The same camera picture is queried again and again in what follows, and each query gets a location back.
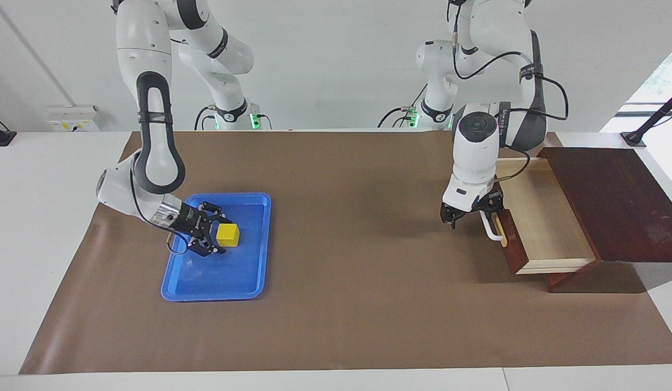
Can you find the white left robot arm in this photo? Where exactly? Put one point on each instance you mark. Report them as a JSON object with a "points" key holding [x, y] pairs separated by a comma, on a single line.
{"points": [[477, 157]]}

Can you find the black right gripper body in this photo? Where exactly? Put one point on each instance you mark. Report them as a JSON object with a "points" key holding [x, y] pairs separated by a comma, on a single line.
{"points": [[190, 222]]}

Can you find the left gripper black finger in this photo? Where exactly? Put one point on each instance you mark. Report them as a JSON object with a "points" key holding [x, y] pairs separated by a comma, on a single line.
{"points": [[450, 214], [493, 203]]}

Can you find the black angled camera stand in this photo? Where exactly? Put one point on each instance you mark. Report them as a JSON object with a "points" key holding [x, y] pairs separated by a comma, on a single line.
{"points": [[653, 118]]}

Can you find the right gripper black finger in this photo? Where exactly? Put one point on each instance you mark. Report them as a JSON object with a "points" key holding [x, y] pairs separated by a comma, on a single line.
{"points": [[208, 244], [213, 210]]}

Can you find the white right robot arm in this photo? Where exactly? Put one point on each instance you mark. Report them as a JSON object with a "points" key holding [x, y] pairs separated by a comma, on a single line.
{"points": [[151, 54]]}

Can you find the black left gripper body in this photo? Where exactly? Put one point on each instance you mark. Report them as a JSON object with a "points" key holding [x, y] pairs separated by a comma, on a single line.
{"points": [[471, 209]]}

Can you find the brown paper table mat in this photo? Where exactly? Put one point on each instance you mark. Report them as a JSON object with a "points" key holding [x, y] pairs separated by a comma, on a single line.
{"points": [[341, 298]]}

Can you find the yellow cube block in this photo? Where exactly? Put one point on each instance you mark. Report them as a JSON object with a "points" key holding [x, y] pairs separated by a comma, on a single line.
{"points": [[228, 234]]}

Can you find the white wall socket box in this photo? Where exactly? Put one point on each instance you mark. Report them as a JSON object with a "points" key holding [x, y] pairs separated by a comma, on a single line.
{"points": [[75, 119]]}

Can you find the dark wooden drawer cabinet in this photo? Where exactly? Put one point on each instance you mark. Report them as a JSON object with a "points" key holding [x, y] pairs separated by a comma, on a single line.
{"points": [[618, 206]]}

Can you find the wooden drawer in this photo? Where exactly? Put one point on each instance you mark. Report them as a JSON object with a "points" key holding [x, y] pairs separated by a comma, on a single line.
{"points": [[542, 217]]}

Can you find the blue plastic tray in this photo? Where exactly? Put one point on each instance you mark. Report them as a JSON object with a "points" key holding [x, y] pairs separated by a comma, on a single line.
{"points": [[232, 271]]}

